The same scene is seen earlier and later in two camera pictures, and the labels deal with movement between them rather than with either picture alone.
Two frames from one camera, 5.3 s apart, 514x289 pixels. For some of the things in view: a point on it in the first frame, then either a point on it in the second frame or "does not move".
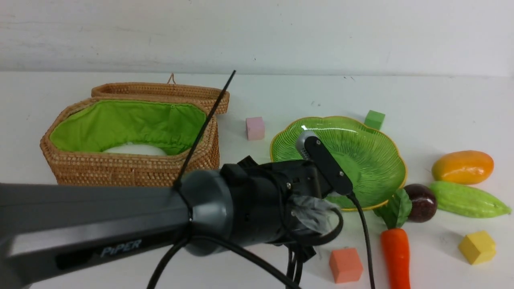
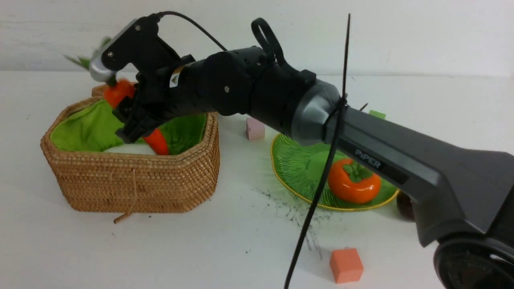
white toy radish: (132, 149) does not move
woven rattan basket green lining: (103, 124) does not move
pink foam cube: (255, 128) does not move
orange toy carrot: (395, 240) -> (116, 90)
